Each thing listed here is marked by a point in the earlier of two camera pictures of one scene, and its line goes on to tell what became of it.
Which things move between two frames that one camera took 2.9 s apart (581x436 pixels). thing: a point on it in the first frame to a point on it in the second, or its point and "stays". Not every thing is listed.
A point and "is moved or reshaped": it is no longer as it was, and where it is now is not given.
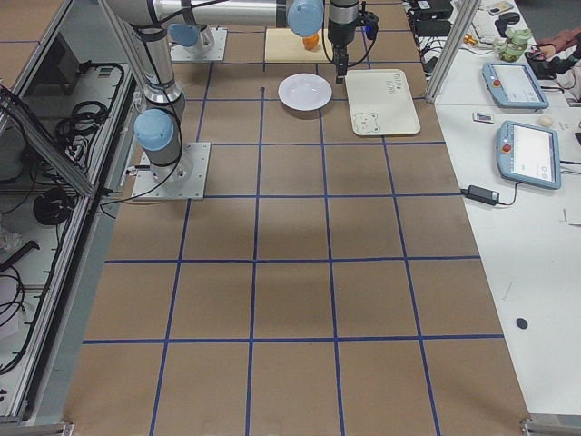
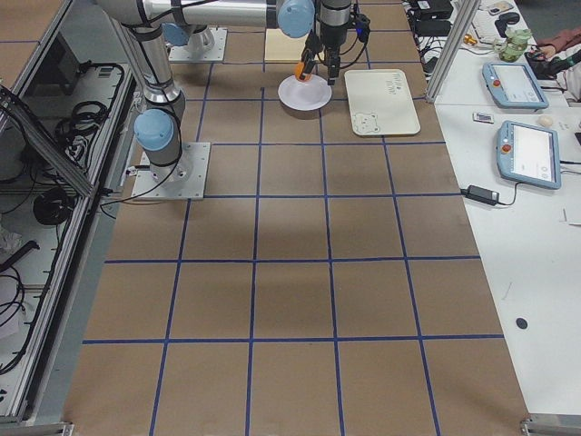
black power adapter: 481,194 stays
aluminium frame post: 458,31 stays
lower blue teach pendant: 528,155 stays
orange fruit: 310,42 is moved or reshaped
